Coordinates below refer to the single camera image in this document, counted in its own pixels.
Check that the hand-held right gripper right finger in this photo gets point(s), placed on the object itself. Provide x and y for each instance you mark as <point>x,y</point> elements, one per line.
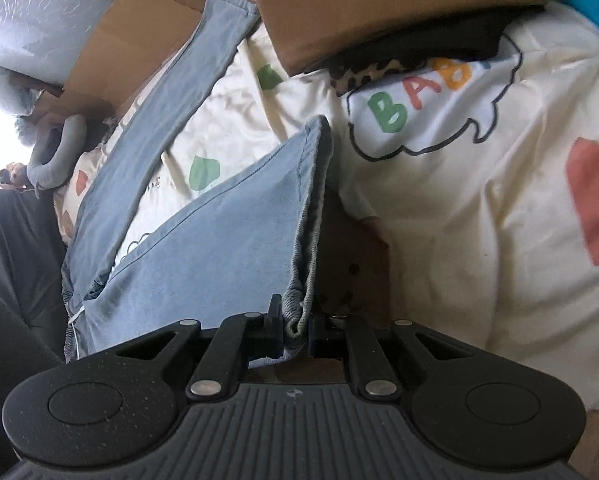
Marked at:
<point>317,342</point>

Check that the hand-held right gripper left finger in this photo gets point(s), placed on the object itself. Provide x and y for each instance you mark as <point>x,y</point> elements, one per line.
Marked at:
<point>274,327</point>

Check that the blue denim pants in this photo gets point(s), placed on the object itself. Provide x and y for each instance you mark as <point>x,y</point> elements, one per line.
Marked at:
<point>219,240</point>

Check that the cream bear print bedsheet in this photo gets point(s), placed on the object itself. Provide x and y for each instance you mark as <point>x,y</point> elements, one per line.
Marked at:
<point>479,210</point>

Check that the dark leopard print cloth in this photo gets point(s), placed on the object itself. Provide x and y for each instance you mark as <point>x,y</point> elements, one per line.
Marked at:
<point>369,77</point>

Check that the dark grey pillow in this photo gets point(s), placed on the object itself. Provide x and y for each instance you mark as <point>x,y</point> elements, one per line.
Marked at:
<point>9,270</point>

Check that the grey plush toy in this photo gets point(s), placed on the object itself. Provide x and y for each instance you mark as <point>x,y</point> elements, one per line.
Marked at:
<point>59,160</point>

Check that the grey fluffy cloth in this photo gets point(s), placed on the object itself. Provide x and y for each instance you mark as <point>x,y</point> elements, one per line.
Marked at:
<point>4,90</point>

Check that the clear plastic bag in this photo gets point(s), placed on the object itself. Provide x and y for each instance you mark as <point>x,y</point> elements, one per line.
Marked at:
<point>39,25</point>

